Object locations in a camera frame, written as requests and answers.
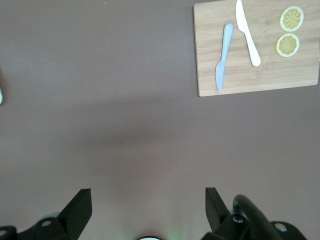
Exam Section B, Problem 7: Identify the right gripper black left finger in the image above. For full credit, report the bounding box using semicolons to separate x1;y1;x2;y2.
29;187;93;240

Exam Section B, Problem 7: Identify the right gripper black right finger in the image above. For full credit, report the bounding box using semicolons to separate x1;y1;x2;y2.
203;187;251;240

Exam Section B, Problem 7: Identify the brown table cover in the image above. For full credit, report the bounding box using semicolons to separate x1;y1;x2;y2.
0;0;320;240

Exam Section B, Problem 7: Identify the cream bear print tray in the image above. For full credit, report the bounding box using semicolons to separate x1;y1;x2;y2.
0;63;4;106

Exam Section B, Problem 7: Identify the bamboo cutting board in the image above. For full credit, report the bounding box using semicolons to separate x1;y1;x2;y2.
192;0;320;98

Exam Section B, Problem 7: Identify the grey plastic knife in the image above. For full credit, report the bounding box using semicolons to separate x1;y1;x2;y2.
215;22;234;92

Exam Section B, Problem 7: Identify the white plastic knife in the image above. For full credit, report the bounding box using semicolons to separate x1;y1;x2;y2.
235;0;262;68

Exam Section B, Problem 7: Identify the lemon slice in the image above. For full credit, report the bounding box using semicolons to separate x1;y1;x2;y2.
279;5;305;33
275;32;301;58

